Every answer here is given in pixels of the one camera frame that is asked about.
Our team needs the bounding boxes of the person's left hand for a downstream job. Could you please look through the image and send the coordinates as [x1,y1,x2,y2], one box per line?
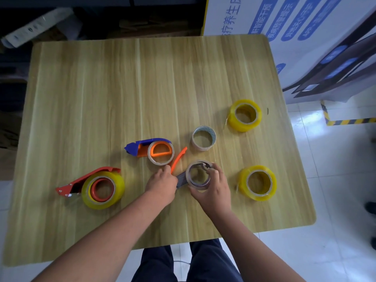
[145,165,179,207]

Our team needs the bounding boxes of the person's right hand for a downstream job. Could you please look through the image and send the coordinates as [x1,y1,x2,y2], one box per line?
[188,163,232,219]

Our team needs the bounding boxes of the thin brown tape roll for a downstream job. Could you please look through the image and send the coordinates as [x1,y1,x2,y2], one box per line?
[186,160,213,191]

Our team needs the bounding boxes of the grey tape dispenser orange handle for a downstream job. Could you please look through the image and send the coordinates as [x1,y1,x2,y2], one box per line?
[170,147,213,191]

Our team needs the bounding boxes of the person's right forearm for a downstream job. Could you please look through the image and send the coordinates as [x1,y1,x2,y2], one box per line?
[209,210,306,282]

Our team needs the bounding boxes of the person's left forearm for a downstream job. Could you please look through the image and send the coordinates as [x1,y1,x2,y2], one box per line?
[32,189,170,282]

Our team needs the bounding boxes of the beige empty tape core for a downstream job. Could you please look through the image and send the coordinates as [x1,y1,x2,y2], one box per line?
[147,140,175,166]

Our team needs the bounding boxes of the blue orange tape dispenser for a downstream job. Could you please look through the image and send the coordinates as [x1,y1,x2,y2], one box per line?
[124,138,174,162]

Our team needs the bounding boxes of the grey cardboard tape core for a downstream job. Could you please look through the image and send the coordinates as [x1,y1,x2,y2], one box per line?
[192,126,217,152]

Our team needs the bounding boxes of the yellow tape roll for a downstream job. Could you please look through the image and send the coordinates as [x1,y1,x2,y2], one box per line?
[227,99,262,133]
[237,165,277,202]
[81,171,126,210]

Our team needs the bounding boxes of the person's dark blue trousers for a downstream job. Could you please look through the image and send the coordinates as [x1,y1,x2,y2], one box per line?
[131,239,244,282]

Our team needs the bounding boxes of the red tape dispenser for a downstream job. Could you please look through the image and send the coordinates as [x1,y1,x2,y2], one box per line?
[55,167,121,202]

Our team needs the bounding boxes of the white sign board blue labels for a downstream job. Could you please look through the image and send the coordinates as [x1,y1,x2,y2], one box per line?
[202,0,376,105]

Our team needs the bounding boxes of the yellow black hazard floor tape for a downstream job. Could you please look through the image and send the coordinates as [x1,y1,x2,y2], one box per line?
[320,100,376,127]

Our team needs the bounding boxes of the white flat carton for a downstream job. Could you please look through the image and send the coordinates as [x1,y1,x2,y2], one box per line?
[1,8,74,49]

